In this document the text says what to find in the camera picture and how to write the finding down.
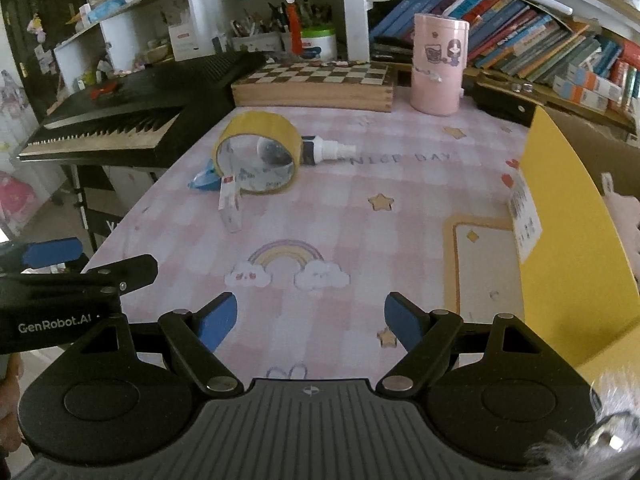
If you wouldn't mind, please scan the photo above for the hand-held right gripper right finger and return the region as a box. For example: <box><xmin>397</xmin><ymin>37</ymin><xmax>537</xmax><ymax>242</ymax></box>
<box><xmin>376</xmin><ymin>291</ymin><xmax>556</xmax><ymax>396</ymax></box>

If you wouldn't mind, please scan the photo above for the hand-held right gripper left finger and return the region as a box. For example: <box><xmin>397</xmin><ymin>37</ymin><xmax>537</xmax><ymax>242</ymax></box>
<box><xmin>65</xmin><ymin>291</ymin><xmax>244</xmax><ymax>397</ymax></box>

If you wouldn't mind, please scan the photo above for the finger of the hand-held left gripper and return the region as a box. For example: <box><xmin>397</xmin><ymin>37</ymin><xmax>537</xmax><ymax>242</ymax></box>
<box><xmin>0</xmin><ymin>237</ymin><xmax>84</xmax><ymax>277</ymax></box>
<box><xmin>0</xmin><ymin>254</ymin><xmax>159</xmax><ymax>318</ymax></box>

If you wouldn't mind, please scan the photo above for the blue correction tape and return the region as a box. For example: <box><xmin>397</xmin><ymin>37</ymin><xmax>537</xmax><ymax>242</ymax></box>
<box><xmin>187</xmin><ymin>157</ymin><xmax>223</xmax><ymax>193</ymax></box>

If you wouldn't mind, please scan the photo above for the yellow cardboard box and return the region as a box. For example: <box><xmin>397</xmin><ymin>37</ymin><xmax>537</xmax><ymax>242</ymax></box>
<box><xmin>507</xmin><ymin>105</ymin><xmax>640</xmax><ymax>391</ymax></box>

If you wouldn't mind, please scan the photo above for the dark label spray bottle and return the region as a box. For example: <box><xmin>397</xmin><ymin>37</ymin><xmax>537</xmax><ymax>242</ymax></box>
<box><xmin>299</xmin><ymin>135</ymin><xmax>358</xmax><ymax>166</ymax></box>

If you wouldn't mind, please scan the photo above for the yellow tape roll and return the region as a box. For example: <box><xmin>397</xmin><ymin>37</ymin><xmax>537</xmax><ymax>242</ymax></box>
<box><xmin>212</xmin><ymin>114</ymin><xmax>303</xmax><ymax>196</ymax></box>

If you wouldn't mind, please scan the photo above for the pink plush toy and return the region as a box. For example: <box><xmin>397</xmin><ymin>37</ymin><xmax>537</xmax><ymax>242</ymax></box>
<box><xmin>600</xmin><ymin>172</ymin><xmax>640</xmax><ymax>281</ymax></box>

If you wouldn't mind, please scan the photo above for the pink checkered tablecloth desktop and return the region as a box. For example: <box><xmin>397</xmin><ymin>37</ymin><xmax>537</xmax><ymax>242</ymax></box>
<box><xmin>80</xmin><ymin>95</ymin><xmax>531</xmax><ymax>386</ymax></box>

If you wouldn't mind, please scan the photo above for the black keyboard stand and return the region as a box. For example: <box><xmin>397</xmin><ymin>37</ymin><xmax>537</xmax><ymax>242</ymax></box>
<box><xmin>60</xmin><ymin>162</ymin><xmax>161</xmax><ymax>251</ymax></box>

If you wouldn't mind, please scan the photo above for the cream orange-bordered placemat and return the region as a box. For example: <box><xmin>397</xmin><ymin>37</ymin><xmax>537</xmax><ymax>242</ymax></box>
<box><xmin>442</xmin><ymin>214</ymin><xmax>526</xmax><ymax>326</ymax></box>

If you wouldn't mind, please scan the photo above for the black piano keyboard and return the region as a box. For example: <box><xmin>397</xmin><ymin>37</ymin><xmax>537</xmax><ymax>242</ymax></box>
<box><xmin>19</xmin><ymin>52</ymin><xmax>268</xmax><ymax>168</ymax></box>

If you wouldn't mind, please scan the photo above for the grey fuzzy sleeve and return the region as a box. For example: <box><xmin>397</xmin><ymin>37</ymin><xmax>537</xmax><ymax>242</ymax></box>
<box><xmin>525</xmin><ymin>375</ymin><xmax>640</xmax><ymax>480</ymax></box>

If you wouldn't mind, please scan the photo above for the pink cylindrical container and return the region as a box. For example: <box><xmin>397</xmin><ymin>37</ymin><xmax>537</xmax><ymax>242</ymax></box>
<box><xmin>410</xmin><ymin>13</ymin><xmax>470</xmax><ymax>117</ymax></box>

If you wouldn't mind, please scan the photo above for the black rectangular box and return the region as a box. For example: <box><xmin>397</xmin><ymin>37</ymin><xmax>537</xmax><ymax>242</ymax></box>
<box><xmin>472</xmin><ymin>80</ymin><xmax>538</xmax><ymax>128</ymax></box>

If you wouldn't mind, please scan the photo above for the wooden chessboard box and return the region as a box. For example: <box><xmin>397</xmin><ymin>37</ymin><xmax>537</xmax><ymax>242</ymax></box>
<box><xmin>231</xmin><ymin>60</ymin><xmax>396</xmax><ymax>113</ymax></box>

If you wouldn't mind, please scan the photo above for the white box red label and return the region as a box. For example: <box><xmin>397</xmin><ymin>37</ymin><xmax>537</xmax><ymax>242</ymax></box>
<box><xmin>167</xmin><ymin>24</ymin><xmax>213</xmax><ymax>61</ymax></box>

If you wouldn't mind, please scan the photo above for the orange white small box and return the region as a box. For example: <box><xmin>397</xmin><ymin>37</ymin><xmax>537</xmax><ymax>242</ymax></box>
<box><xmin>552</xmin><ymin>76</ymin><xmax>583</xmax><ymax>103</ymax></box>
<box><xmin>575</xmin><ymin>66</ymin><xmax>623</xmax><ymax>111</ymax></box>

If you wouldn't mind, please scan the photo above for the white jar green rim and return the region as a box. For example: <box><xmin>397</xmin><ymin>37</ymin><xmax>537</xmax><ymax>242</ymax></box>
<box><xmin>300</xmin><ymin>27</ymin><xmax>337</xmax><ymax>61</ymax></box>

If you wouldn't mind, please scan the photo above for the red bottle white cap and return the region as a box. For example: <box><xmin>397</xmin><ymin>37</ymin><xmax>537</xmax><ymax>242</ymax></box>
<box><xmin>286</xmin><ymin>0</ymin><xmax>303</xmax><ymax>56</ymax></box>

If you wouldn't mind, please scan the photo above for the row of books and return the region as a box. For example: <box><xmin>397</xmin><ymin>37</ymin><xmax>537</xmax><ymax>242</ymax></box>
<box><xmin>370</xmin><ymin>0</ymin><xmax>640</xmax><ymax>111</ymax></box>

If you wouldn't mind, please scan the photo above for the bunch of pens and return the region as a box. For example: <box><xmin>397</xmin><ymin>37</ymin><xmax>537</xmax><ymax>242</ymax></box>
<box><xmin>230</xmin><ymin>0</ymin><xmax>333</xmax><ymax>38</ymax></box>

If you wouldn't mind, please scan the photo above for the white bookshelf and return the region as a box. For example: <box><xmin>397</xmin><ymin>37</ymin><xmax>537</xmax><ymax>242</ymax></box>
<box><xmin>52</xmin><ymin>0</ymin><xmax>576</xmax><ymax>91</ymax></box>

